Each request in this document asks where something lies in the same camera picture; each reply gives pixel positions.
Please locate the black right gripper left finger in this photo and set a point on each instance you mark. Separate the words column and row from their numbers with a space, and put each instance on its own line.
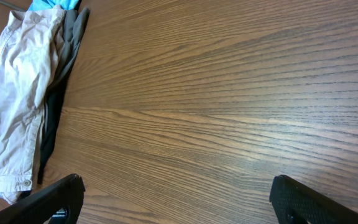
column 60, row 202

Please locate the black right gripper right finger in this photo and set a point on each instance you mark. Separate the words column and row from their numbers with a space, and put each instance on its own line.
column 294, row 202

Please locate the beige cotton shorts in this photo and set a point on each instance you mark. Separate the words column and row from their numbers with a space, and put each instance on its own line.
column 30, row 48

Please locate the black garment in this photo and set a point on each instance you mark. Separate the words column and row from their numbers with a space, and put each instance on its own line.
column 54, row 99

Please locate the grey shorts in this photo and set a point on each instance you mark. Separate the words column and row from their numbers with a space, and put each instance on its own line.
column 73, row 31

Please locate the light blue garment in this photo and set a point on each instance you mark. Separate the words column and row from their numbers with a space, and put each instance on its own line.
column 38, row 5

